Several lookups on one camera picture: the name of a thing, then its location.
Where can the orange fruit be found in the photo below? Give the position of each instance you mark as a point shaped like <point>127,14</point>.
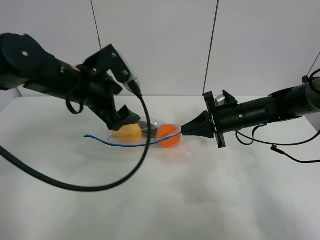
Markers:
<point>169,134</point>

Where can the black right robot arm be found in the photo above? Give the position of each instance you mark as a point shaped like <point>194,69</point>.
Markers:
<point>283,105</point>

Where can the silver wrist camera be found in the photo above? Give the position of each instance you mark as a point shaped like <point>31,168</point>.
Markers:
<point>220,100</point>
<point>124,74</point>

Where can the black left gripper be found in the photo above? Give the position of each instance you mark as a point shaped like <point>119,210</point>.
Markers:
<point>93,85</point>

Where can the clear zip bag blue zipper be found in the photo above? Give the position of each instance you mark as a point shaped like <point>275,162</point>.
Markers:
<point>103,141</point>

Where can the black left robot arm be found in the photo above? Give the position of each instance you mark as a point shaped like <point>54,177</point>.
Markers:
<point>23,62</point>

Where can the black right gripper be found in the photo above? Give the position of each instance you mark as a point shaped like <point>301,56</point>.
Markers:
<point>224,118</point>

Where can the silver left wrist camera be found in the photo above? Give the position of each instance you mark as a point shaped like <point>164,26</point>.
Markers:
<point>124,74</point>

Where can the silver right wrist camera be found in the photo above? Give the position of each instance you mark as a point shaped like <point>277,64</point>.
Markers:
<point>220,100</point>

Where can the yellow pear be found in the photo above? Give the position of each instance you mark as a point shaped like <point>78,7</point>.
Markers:
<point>130,131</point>

